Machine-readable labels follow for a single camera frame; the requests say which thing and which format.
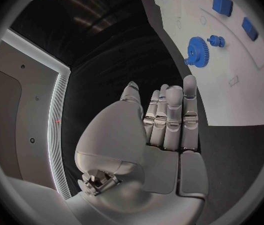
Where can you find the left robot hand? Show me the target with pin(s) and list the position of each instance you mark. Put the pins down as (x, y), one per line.
(122, 138)

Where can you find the white task board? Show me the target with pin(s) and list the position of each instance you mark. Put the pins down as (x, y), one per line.
(230, 71)

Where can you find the blue gear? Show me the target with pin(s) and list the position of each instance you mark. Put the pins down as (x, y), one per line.
(198, 50)

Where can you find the blue peg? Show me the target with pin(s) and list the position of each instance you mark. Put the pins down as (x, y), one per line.
(217, 40)

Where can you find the large blue block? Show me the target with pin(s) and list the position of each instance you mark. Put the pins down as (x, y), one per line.
(221, 4)

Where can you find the small blue block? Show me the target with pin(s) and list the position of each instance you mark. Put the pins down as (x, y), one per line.
(249, 29)

